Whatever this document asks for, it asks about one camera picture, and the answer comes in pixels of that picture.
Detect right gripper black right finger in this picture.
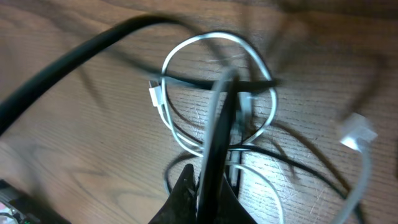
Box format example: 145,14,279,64
214,177,257,224

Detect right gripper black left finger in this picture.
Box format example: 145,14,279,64
149,164,197,224

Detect white cable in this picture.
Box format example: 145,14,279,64
148,30,379,224

